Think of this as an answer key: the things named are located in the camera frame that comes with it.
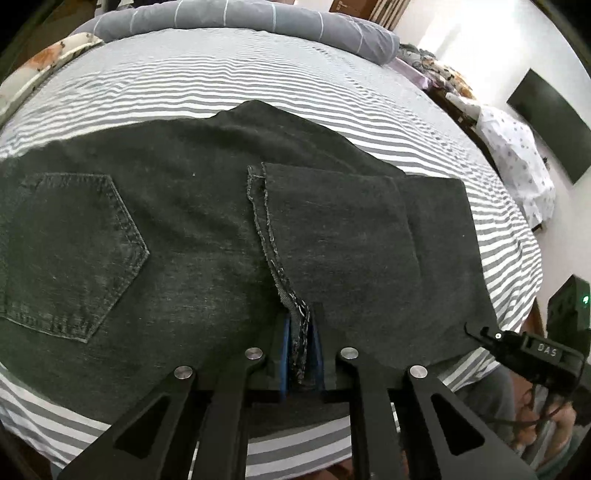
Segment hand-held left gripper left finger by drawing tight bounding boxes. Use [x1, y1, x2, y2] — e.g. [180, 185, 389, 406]
[58, 318, 293, 480]

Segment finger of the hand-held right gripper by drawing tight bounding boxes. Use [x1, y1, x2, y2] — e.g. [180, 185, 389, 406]
[464, 323, 504, 355]

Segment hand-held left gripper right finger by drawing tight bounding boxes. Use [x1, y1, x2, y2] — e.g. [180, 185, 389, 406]
[309, 302, 539, 480]

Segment black denim pants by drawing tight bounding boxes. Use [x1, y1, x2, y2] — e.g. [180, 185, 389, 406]
[0, 99, 499, 423]

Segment person's leg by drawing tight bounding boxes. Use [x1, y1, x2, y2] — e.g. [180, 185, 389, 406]
[455, 364, 518, 444]

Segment white dotted cloth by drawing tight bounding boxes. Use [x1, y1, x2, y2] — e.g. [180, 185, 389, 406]
[475, 105, 557, 232]

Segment floral cloth pile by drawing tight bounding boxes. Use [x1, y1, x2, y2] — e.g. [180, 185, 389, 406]
[399, 41, 476, 100]

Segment purple sheet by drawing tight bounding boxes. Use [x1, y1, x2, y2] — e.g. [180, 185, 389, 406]
[383, 58, 435, 90]

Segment bed with striped sheet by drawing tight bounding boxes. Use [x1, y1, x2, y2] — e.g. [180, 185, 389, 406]
[0, 23, 543, 478]

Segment grey striped bolster pillow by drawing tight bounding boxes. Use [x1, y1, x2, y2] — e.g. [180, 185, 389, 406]
[69, 0, 402, 65]

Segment brown wooden door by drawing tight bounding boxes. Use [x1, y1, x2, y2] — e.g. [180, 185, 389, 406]
[330, 0, 411, 26]

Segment floral pillow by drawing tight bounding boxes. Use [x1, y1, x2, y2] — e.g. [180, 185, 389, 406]
[0, 32, 105, 125]

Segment black wall television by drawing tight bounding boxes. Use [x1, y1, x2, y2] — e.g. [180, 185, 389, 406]
[506, 68, 591, 185]

